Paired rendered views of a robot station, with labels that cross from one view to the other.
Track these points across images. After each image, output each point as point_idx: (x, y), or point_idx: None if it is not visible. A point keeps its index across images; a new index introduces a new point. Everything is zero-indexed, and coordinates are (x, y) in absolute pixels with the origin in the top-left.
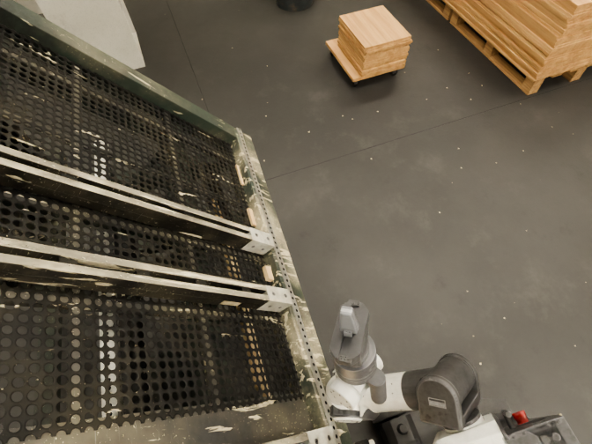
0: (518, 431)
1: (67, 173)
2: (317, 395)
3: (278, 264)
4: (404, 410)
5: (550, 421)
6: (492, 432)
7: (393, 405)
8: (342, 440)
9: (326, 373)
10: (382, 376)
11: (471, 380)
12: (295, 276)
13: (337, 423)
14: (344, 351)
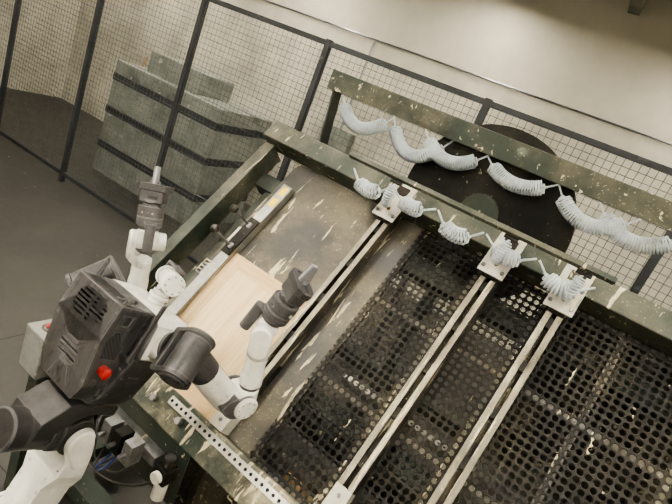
0: (147, 313)
1: (527, 365)
2: (240, 454)
3: None
4: None
5: (130, 309)
6: (161, 318)
7: None
8: (200, 441)
9: (236, 490)
10: (258, 304)
11: (169, 359)
12: None
13: (209, 451)
14: (298, 273)
